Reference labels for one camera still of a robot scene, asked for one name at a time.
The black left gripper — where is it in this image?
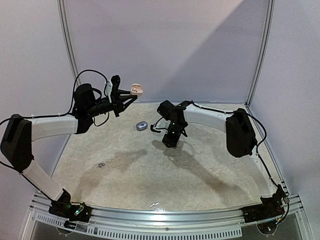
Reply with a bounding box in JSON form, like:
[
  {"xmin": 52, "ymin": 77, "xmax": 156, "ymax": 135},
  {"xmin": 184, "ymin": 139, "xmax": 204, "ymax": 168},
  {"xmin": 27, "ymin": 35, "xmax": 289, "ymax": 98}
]
[{"xmin": 86, "ymin": 89, "xmax": 137, "ymax": 117}]

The pink white earbud charging case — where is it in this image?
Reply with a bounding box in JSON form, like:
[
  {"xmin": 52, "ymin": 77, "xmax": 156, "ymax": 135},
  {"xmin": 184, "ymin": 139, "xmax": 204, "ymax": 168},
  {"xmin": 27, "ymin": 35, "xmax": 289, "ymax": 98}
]
[{"xmin": 130, "ymin": 83, "xmax": 144, "ymax": 98}]

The blue-grey earbud charging case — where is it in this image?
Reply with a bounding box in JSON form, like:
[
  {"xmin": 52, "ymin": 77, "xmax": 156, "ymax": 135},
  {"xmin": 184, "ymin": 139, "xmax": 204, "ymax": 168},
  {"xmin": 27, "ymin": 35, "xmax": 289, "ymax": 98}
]
[{"xmin": 136, "ymin": 121, "xmax": 148, "ymax": 131}]

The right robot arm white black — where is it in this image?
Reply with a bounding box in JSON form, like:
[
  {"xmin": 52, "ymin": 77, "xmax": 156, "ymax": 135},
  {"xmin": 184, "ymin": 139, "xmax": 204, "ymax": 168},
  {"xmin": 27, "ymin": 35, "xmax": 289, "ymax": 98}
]
[{"xmin": 157, "ymin": 100, "xmax": 289, "ymax": 218}]

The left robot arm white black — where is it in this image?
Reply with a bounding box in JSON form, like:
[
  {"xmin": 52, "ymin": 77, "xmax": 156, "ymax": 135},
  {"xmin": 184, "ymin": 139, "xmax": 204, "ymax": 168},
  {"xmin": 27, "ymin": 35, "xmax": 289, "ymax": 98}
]
[{"xmin": 0, "ymin": 83, "xmax": 139, "ymax": 222}]

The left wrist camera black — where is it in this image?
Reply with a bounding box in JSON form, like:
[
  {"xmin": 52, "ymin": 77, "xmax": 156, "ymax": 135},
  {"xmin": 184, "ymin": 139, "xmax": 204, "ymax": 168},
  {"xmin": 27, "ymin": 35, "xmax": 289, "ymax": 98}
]
[{"xmin": 103, "ymin": 75, "xmax": 121, "ymax": 103}]

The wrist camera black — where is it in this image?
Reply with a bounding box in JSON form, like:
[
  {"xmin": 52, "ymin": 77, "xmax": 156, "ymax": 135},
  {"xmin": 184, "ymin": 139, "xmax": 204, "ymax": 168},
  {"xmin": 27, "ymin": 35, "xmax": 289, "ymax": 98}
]
[
  {"xmin": 157, "ymin": 100, "xmax": 175, "ymax": 121},
  {"xmin": 103, "ymin": 75, "xmax": 121, "ymax": 103}
]

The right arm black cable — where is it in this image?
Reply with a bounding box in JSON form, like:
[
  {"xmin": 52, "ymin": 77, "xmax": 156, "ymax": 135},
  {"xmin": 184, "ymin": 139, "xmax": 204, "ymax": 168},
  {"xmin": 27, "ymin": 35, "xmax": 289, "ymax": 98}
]
[{"xmin": 149, "ymin": 101, "xmax": 291, "ymax": 201}]

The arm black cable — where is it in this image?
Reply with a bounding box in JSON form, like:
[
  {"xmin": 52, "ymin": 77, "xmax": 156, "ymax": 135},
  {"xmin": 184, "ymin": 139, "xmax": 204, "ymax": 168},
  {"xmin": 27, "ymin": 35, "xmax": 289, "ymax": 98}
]
[
  {"xmin": 149, "ymin": 101, "xmax": 291, "ymax": 201},
  {"xmin": 71, "ymin": 69, "xmax": 113, "ymax": 118}
]

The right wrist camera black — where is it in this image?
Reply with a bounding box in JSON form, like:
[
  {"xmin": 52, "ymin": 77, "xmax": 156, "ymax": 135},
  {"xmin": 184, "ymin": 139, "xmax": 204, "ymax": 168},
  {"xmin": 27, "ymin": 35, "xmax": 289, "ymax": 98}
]
[{"xmin": 157, "ymin": 100, "xmax": 175, "ymax": 121}]

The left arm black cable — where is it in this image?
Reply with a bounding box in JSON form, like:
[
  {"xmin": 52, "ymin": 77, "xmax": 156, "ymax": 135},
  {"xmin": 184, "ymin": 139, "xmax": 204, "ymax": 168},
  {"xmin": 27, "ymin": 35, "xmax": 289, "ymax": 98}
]
[{"xmin": 71, "ymin": 69, "xmax": 113, "ymax": 118}]

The aluminium front rail base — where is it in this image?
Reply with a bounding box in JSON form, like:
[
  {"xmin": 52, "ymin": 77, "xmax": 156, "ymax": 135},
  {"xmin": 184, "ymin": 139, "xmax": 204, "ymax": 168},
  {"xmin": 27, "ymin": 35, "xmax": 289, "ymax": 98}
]
[{"xmin": 22, "ymin": 193, "xmax": 313, "ymax": 240}]

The aluminium corner post right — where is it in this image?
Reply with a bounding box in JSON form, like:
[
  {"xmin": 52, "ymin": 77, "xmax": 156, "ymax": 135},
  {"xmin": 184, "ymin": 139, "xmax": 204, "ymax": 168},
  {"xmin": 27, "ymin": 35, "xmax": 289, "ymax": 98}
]
[{"xmin": 245, "ymin": 0, "xmax": 275, "ymax": 107}]

